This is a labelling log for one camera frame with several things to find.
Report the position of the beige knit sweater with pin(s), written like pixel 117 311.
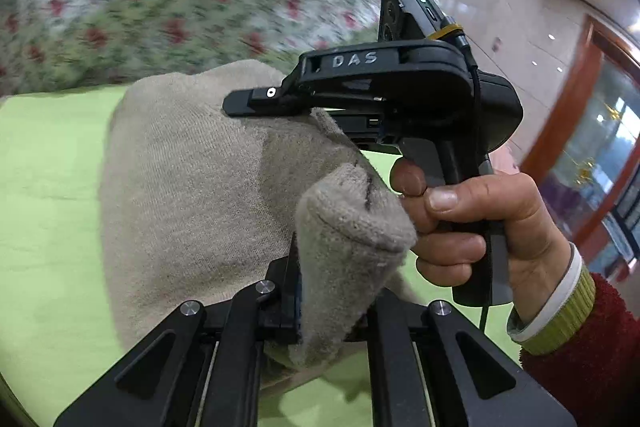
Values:
pixel 190 187

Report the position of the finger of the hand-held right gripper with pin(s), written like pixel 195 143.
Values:
pixel 260 101

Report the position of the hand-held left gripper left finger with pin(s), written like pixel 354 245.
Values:
pixel 280 309

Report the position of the wooden framed glass door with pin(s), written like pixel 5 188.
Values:
pixel 575 82

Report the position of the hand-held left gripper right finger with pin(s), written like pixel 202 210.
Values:
pixel 395 332

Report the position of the light green bed sheet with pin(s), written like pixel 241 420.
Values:
pixel 50 207

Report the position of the person's right forearm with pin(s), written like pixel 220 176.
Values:
pixel 600 347

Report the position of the person's right hand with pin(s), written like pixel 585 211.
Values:
pixel 530 227

